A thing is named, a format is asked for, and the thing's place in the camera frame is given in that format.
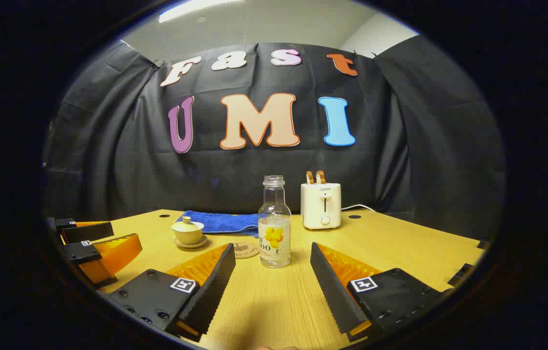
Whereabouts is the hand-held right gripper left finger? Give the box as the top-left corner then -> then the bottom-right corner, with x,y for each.
108,243 -> 236,342

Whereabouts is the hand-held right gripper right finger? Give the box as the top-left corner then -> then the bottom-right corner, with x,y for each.
310,242 -> 452,342

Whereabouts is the round cork coaster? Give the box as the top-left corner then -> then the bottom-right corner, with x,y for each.
231,243 -> 260,259

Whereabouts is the beige teacup lid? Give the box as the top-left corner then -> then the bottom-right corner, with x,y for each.
171,216 -> 205,233

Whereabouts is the clear glass water bottle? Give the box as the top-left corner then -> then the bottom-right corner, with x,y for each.
258,175 -> 292,269

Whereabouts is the beige saucer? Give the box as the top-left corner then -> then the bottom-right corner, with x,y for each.
173,235 -> 209,249

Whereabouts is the blue towel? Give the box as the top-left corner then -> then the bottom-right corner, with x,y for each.
177,210 -> 261,238

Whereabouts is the cream toaster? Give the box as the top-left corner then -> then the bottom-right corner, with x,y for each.
301,183 -> 342,230

